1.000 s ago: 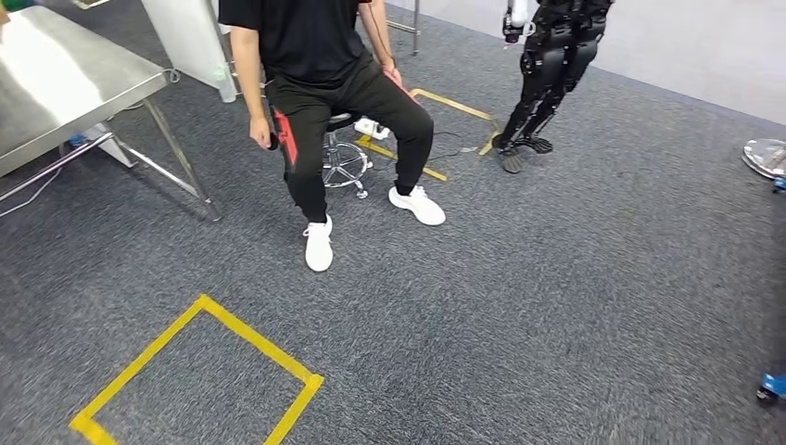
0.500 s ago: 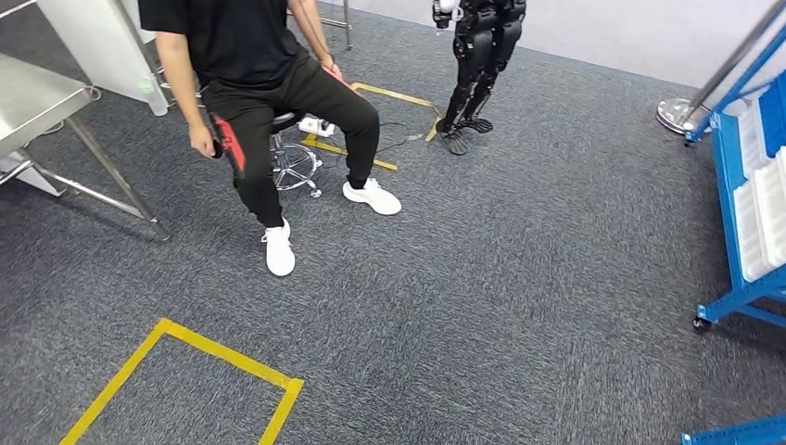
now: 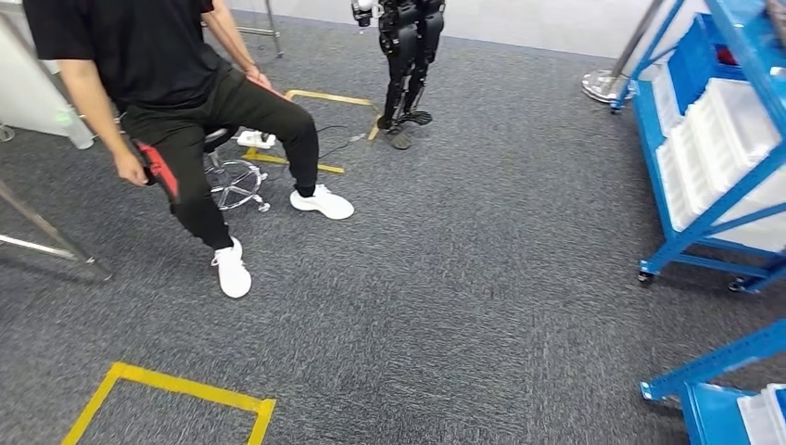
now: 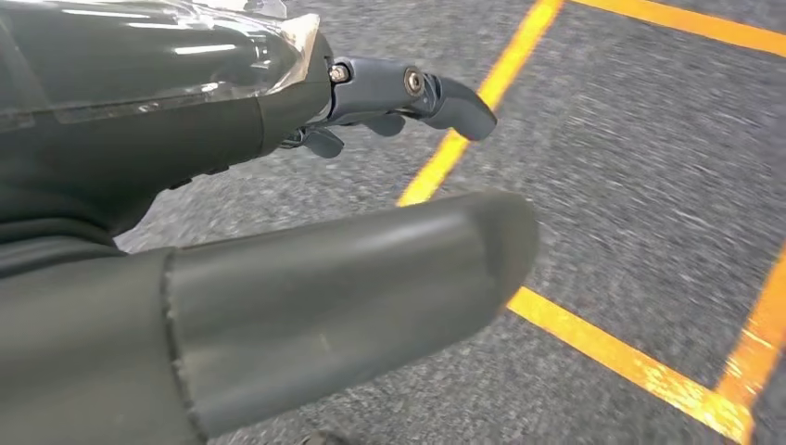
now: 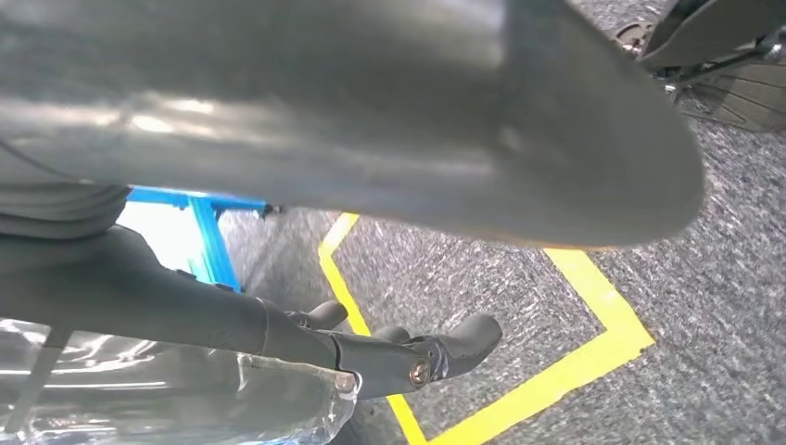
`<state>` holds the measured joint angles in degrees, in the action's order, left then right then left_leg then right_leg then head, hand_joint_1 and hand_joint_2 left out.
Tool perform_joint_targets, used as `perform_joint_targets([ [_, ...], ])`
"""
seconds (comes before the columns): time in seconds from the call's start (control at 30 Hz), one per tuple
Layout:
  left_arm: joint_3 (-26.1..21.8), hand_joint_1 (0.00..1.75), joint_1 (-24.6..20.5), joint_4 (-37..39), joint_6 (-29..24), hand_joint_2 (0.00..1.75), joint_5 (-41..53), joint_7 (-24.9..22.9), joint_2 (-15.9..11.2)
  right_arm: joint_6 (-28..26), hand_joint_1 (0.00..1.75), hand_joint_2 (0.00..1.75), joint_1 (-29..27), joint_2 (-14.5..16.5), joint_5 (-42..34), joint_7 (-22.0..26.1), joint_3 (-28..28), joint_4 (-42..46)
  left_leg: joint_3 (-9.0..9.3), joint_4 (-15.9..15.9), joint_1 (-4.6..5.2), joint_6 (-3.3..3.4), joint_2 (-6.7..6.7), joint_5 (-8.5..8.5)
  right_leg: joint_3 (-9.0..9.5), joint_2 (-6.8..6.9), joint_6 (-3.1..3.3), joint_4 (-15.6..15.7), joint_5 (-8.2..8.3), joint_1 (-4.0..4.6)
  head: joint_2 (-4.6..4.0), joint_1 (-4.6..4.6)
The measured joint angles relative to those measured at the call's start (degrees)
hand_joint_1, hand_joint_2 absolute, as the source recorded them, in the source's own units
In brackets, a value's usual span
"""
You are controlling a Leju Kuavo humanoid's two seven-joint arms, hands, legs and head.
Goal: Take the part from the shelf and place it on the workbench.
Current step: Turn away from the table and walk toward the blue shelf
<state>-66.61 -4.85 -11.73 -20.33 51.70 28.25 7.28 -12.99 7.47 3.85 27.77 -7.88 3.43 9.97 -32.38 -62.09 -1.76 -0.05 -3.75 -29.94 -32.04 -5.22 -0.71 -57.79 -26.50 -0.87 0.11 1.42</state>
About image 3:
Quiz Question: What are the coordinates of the yellow floor tape square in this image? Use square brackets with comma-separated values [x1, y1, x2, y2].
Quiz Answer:
[240, 88, 383, 175]

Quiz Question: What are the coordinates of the blue metal shelf rack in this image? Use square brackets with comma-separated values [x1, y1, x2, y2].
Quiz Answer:
[640, 319, 786, 445]
[611, 0, 786, 295]

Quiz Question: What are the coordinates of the person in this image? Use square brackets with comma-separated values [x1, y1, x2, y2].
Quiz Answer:
[21, 0, 356, 300]

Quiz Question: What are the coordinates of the black humanoid robot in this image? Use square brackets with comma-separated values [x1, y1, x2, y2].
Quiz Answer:
[350, 0, 447, 150]

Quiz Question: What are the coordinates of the white power strip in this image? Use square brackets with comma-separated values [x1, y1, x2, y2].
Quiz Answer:
[235, 130, 277, 150]

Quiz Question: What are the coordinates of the white upright panel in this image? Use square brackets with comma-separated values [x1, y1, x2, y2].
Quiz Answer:
[0, 12, 96, 150]

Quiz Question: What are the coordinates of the chrome stanchion post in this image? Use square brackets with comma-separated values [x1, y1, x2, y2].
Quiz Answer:
[581, 0, 667, 105]

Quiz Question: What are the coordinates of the blue plastic bin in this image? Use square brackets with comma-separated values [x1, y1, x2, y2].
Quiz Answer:
[667, 12, 747, 117]

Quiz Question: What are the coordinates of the chrome swivel stool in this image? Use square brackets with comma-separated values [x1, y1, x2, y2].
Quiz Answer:
[202, 125, 273, 214]

